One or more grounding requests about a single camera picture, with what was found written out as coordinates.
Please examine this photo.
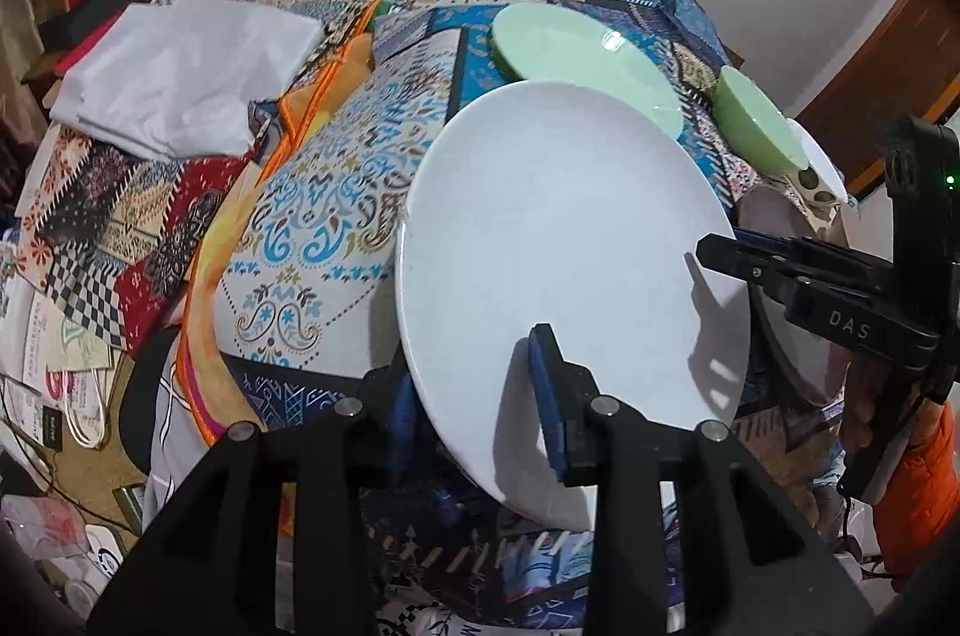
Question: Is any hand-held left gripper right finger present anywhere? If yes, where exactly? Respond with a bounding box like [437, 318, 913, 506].
[525, 322, 875, 636]

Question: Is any white folded cloth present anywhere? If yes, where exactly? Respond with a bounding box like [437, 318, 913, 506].
[49, 0, 325, 161]

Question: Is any person's right forearm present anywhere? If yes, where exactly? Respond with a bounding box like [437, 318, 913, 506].
[870, 400, 960, 577]

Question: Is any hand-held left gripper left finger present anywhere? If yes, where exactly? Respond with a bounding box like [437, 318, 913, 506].
[86, 366, 421, 636]

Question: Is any green bowl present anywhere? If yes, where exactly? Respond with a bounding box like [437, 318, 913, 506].
[712, 66, 812, 176]

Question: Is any person's right hand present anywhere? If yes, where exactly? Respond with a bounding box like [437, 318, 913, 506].
[838, 358, 877, 458]

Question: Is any white plate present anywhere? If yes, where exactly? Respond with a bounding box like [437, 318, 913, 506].
[395, 79, 753, 532]

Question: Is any wooden door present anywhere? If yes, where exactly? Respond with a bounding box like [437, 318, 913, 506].
[795, 0, 960, 202]

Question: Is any paper bag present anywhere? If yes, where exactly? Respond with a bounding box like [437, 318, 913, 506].
[22, 291, 117, 449]

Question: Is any white spotted bowl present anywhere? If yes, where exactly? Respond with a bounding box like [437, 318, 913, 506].
[784, 118, 850, 218]

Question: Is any striped curtain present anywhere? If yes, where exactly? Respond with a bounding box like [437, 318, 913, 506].
[0, 0, 98, 104]

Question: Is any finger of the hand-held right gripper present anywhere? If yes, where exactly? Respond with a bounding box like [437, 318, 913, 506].
[735, 227, 887, 267]
[696, 233, 809, 308]

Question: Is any green plate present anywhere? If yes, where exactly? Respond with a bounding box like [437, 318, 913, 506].
[491, 2, 685, 140]

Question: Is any dark grey box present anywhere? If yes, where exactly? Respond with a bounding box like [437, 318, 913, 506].
[37, 0, 151, 48]

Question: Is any patchwork blanket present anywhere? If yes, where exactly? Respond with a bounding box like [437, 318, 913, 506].
[15, 0, 848, 636]

